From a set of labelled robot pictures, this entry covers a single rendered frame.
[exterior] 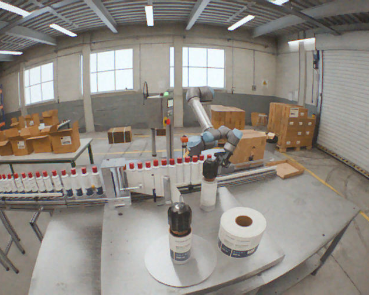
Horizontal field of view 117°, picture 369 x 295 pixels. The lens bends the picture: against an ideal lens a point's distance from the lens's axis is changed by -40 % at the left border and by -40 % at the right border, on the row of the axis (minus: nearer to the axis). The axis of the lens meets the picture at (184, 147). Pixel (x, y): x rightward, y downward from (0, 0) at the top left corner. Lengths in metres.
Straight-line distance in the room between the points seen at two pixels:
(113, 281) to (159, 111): 0.91
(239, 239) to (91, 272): 0.66
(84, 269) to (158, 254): 0.37
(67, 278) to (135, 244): 0.39
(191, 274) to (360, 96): 4.86
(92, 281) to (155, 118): 0.94
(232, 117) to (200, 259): 4.08
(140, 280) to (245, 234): 0.45
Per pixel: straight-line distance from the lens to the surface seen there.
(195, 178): 1.28
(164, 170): 1.20
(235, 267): 0.83
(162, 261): 0.82
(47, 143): 2.78
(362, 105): 4.98
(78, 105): 7.10
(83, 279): 0.92
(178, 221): 0.61
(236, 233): 0.76
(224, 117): 4.54
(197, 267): 0.80
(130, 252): 0.88
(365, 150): 4.94
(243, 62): 7.19
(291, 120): 4.73
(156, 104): 1.11
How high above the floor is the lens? 1.56
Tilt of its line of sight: 20 degrees down
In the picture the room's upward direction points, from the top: straight up
